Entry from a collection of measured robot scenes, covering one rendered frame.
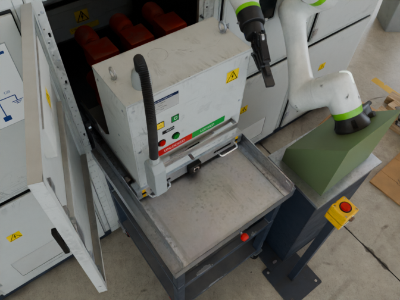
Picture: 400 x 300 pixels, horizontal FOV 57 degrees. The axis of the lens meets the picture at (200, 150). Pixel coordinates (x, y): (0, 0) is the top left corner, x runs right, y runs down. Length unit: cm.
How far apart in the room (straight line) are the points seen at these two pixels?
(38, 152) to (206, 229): 84
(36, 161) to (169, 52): 65
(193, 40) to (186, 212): 67
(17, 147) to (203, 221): 76
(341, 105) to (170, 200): 80
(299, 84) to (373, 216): 133
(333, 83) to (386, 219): 139
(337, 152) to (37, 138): 110
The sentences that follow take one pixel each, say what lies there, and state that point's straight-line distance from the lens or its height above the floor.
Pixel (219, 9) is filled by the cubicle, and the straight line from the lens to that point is 165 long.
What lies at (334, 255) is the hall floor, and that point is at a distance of 251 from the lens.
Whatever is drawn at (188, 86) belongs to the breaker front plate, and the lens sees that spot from 120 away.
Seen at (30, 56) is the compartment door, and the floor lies 158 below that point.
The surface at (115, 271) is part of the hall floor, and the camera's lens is 234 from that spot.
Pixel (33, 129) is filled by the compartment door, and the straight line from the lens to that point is 85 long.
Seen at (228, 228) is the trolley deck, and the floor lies 85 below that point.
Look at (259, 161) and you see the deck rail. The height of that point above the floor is 86.
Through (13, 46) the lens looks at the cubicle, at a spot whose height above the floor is 148.
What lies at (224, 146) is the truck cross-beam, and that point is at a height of 90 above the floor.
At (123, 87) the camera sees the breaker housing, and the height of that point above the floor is 139.
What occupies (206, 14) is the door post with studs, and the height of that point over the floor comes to 130.
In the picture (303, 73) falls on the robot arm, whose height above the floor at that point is 111.
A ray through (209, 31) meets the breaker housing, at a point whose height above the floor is 139.
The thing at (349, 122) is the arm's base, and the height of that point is 106.
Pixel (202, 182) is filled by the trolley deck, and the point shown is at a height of 85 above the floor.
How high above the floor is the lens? 219
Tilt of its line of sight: 54 degrees down
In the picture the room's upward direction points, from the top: 4 degrees clockwise
